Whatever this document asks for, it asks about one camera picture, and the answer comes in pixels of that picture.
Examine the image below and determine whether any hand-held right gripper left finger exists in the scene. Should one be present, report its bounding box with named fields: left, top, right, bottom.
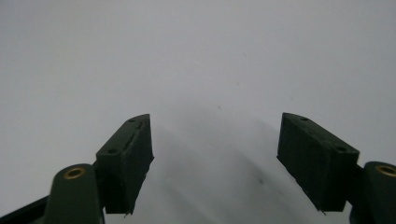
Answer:
left=94, top=113, right=155, bottom=217

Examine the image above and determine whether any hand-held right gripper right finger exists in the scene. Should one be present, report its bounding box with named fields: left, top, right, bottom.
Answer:
left=276, top=112, right=361, bottom=215

